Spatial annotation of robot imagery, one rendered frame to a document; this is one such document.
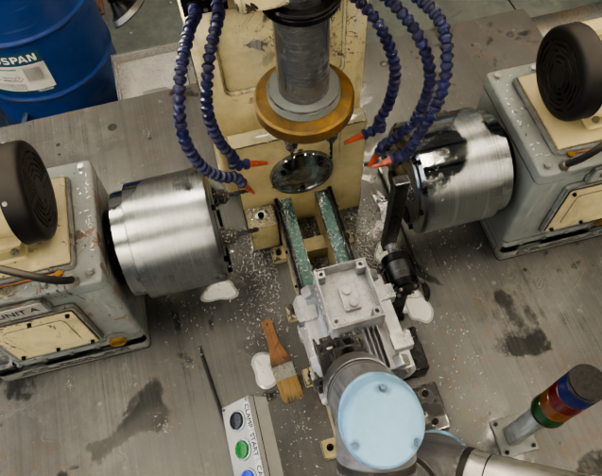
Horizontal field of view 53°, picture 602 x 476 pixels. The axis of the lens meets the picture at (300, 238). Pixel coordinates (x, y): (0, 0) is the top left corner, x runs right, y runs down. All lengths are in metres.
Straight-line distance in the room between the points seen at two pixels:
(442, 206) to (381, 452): 0.70
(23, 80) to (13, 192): 1.63
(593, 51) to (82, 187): 0.99
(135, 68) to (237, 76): 1.32
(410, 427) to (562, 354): 0.89
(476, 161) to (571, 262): 0.46
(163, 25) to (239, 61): 2.08
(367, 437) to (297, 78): 0.59
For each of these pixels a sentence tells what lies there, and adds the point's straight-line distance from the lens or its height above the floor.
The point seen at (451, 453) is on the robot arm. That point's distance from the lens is 0.82.
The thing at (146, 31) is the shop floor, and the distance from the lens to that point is 3.33.
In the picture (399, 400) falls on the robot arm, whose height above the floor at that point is 1.51.
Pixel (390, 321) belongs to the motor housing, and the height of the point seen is 1.06.
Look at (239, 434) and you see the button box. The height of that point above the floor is 1.06.
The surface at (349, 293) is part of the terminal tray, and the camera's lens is 1.11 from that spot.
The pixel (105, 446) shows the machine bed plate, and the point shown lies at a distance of 1.45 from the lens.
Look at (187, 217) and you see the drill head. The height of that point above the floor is 1.16.
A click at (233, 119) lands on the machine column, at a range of 1.39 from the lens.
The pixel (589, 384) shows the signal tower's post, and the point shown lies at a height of 1.22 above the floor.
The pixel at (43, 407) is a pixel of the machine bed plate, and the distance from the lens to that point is 1.52.
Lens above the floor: 2.15
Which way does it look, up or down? 61 degrees down
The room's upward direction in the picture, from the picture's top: 4 degrees counter-clockwise
